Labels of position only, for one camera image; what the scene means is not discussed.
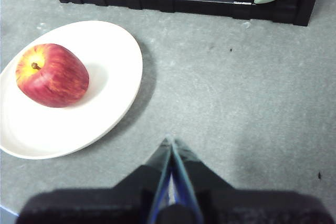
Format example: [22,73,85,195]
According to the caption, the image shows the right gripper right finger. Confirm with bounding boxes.
[172,139,336,224]

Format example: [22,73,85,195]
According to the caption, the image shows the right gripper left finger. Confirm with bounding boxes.
[15,137,173,224]

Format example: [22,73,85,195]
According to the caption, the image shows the cream yellow plate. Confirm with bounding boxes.
[0,20,144,160]

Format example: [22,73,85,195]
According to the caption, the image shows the red yellow apple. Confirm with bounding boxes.
[15,43,90,109]

